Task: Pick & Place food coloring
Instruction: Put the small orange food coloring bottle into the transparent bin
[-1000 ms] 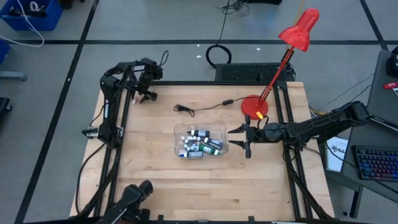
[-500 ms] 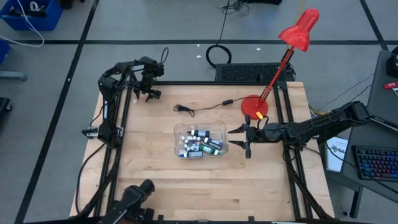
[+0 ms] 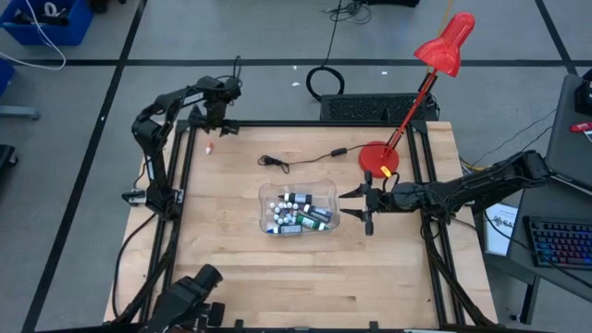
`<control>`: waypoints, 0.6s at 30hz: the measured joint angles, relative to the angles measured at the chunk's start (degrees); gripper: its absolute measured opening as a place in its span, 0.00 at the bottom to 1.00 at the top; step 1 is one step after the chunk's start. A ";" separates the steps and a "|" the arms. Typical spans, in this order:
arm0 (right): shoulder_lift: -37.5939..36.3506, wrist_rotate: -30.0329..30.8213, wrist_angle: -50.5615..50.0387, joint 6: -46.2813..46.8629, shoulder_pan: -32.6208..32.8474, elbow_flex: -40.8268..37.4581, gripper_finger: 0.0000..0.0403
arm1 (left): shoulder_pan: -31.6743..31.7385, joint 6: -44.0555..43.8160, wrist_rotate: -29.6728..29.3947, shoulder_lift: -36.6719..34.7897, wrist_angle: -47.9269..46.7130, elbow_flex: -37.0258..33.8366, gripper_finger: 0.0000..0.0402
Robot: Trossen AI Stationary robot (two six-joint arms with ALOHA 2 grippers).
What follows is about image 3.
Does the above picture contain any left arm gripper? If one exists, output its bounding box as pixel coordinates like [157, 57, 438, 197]
[204, 92, 241, 137]

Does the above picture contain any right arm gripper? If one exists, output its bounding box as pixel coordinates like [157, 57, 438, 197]
[339, 170, 425, 236]

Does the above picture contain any blue label bottle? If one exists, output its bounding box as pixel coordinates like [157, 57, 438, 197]
[302, 203, 335, 224]

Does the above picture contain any large green-capped food coloring bottle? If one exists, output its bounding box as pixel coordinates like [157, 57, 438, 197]
[295, 213, 331, 231]

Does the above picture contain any large black-capped food coloring bottle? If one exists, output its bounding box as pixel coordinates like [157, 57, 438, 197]
[278, 192, 314, 205]

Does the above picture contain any large blue-capped food coloring bottle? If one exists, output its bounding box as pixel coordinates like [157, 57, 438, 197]
[266, 224, 304, 235]

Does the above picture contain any clear plastic bin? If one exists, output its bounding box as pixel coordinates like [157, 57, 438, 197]
[257, 179, 342, 237]

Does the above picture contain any red desk lamp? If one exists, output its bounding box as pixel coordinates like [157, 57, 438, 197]
[358, 12, 476, 179]

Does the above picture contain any black mesh box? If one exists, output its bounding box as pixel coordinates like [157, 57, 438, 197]
[319, 93, 439, 123]

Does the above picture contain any white printed paper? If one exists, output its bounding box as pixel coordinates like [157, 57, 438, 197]
[484, 202, 520, 256]

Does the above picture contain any black cylindrical device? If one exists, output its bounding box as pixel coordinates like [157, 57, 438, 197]
[138, 263, 228, 333]

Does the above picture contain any blue storage bin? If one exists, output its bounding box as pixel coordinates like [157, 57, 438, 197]
[0, 0, 94, 47]
[0, 59, 16, 99]

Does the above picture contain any grey desk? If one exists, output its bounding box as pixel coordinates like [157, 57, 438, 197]
[480, 156, 592, 325]

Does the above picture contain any backlit computer keyboard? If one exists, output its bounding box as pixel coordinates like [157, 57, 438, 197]
[522, 216, 592, 270]

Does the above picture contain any grey floor bar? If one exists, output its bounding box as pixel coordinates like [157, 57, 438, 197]
[0, 105, 41, 122]

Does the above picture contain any black floor object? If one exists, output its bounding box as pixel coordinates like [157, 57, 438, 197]
[0, 143, 19, 170]

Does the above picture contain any black desk object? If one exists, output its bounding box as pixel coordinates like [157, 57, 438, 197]
[574, 68, 592, 116]

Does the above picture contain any black lamp power cord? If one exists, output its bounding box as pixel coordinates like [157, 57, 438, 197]
[257, 142, 371, 176]

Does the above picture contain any black coiled floor cable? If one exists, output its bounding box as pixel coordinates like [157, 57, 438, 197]
[304, 0, 347, 104]

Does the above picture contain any black cable tangle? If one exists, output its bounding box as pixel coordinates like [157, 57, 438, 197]
[326, 0, 374, 25]

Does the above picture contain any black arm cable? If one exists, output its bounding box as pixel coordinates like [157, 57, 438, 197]
[112, 215, 156, 320]

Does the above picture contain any white cable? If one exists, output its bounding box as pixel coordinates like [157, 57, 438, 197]
[0, 0, 68, 72]

